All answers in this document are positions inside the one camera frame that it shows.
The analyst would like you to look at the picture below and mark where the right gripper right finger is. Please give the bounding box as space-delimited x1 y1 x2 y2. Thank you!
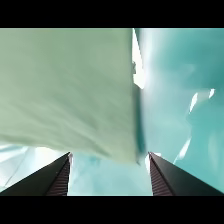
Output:
147 151 224 197

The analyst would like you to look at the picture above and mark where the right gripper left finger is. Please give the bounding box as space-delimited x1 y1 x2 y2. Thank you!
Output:
0 151 73 197

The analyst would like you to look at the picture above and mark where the pale green garment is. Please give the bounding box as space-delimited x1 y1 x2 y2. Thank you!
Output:
0 27 142 165

